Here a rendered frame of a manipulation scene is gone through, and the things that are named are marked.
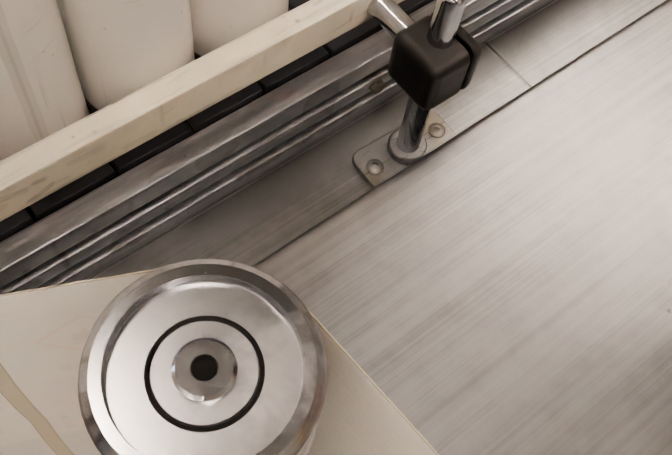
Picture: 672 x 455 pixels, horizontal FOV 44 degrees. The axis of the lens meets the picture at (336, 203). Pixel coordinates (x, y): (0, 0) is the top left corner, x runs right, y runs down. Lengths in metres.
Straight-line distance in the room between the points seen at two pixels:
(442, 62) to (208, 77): 0.10
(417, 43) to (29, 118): 0.16
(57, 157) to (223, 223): 0.10
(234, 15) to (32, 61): 0.09
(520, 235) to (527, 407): 0.07
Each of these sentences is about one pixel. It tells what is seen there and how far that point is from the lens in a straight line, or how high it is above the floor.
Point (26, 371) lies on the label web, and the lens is 0.18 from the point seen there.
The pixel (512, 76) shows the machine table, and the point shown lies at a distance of 0.48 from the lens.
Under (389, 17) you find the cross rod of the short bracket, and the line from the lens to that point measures 0.38.
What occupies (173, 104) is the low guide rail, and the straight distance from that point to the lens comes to 0.35.
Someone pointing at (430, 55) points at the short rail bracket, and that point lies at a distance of 0.36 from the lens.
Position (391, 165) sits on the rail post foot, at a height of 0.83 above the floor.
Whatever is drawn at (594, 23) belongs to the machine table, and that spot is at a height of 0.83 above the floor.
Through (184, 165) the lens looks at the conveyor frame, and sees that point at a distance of 0.37.
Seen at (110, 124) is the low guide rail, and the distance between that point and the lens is 0.34.
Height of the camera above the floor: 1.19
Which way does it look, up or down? 61 degrees down
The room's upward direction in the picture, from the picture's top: 11 degrees clockwise
